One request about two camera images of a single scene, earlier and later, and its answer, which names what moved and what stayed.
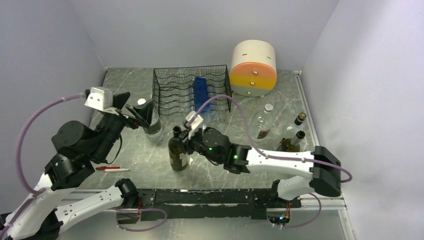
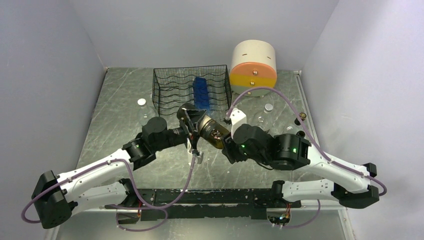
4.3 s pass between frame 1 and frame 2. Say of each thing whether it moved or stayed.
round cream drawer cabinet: stayed
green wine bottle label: moved
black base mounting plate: stayed
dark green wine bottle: moved
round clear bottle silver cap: stayed
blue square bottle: stayed
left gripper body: moved
